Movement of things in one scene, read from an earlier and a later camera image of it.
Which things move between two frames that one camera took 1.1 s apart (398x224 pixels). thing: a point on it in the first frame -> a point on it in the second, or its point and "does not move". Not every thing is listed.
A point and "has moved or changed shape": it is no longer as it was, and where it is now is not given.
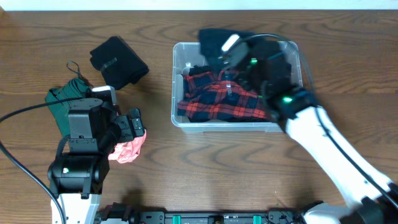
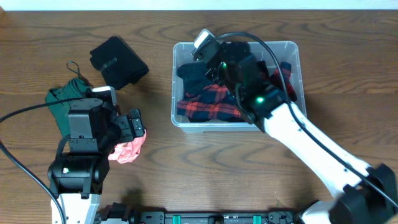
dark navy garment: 213,42 has moved or changed shape
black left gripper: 130,125 does not move
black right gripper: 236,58 -> 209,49
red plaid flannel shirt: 212,94 does not move
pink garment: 125,150 does not move
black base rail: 119,213 does not move
